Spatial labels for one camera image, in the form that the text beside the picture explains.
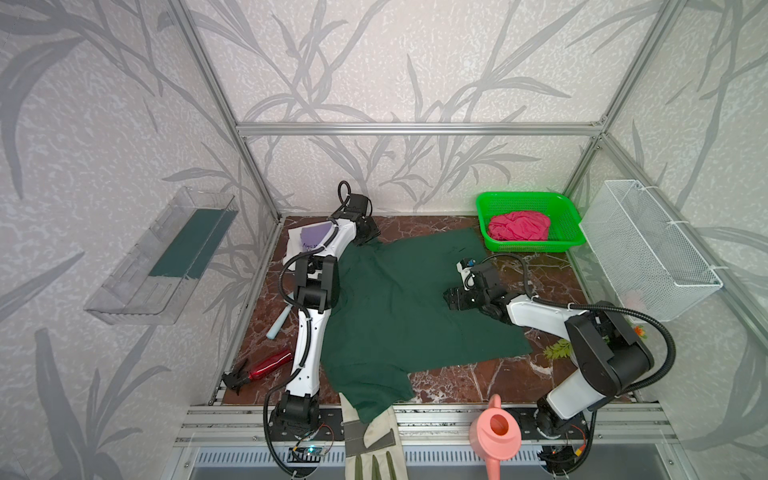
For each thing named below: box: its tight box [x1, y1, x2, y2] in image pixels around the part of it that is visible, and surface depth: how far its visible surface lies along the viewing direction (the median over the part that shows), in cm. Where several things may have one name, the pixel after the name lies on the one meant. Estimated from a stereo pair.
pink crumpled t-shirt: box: [488, 211, 551, 241], surface depth 113 cm
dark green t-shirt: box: [320, 228, 533, 423], surface depth 92 cm
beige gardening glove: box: [339, 392, 409, 480], surface depth 72 cm
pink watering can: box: [469, 394, 522, 480], surface depth 64 cm
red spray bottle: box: [222, 352, 293, 395], surface depth 82 cm
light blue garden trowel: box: [266, 304, 293, 339], surface depth 91 cm
